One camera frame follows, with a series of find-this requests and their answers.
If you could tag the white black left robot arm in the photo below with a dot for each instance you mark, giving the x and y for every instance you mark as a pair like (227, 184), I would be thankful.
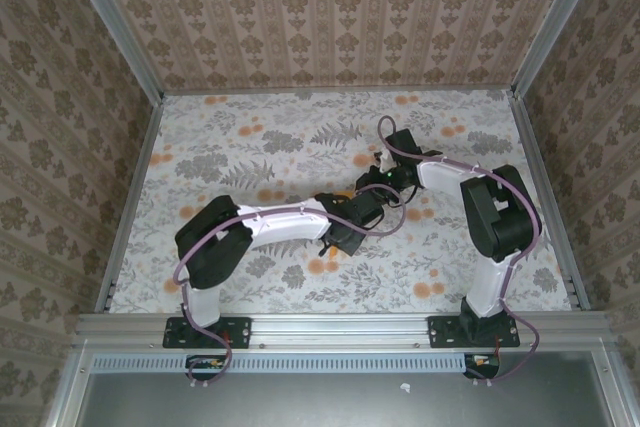
(280, 227)

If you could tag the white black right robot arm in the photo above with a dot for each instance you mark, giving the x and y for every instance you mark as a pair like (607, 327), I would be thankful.
(487, 282)

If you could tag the floral patterned table cover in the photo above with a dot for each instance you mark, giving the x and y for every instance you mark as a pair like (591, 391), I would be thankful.
(320, 292)

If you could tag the grey metal panel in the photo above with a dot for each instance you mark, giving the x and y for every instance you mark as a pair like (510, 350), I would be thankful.
(320, 402)

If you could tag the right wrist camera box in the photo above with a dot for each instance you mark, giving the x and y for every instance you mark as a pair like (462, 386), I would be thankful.
(400, 143)

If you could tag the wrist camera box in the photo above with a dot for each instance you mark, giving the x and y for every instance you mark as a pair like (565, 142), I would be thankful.
(400, 143)
(366, 209)

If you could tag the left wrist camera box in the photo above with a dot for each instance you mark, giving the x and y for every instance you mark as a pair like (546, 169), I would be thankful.
(366, 209)

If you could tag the aluminium mounting rail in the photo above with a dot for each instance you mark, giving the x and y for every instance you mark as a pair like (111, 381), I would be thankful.
(340, 329)

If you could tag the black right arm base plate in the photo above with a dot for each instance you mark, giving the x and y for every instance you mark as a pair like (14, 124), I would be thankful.
(442, 333)

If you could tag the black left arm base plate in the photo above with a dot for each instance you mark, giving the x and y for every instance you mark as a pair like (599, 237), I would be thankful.
(235, 333)

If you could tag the aluminium side rail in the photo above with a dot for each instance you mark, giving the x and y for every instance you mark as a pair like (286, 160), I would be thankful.
(536, 157)
(144, 157)

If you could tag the aluminium corner post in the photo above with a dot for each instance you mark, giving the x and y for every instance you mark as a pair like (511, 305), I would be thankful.
(553, 22)
(119, 22)

